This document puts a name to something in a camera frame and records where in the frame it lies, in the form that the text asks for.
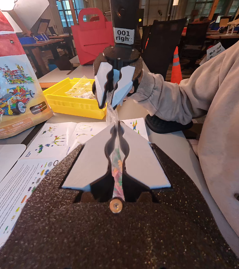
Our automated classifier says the person's right forearm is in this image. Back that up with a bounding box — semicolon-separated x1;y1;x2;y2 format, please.
132;72;211;126

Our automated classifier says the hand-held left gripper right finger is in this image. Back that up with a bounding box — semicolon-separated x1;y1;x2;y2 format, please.
117;121;171;202

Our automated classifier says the yellow plastic bin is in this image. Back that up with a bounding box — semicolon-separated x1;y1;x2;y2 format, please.
43;77;107;120

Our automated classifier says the white table with wooden edge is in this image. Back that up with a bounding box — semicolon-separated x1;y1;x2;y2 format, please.
38;63;103;89

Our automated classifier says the white printed paper sign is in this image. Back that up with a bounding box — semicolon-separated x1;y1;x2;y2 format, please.
206;42;226;62

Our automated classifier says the person's right hand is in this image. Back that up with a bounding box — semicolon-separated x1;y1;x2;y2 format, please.
132;72;143;90

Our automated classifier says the red and tan toy box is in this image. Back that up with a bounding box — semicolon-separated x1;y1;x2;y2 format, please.
0;9;54;141

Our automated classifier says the clear plastic parts bag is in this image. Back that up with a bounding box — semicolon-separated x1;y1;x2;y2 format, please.
105;96;126;200
64;77;96;100

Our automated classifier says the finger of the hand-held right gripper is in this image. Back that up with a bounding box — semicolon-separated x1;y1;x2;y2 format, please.
111;66;136;110
94;62;113;110

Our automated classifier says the fold-out instruction booklet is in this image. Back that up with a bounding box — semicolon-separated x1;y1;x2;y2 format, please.
0;118;150;266

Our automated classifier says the white light panel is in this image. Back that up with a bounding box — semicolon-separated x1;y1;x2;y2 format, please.
0;0;50;33

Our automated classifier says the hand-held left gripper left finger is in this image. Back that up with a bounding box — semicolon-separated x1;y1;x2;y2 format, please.
61;121;118;203

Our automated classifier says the orange traffic cone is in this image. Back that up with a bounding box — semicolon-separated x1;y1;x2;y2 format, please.
170;46;183;85

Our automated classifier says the black mesh chair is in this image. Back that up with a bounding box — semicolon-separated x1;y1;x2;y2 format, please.
141;17;188;81

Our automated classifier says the red felt bag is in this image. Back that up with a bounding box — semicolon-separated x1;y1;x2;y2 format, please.
71;8;115;66

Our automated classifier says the black textured armrest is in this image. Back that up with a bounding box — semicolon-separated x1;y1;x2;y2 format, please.
145;114;194;134

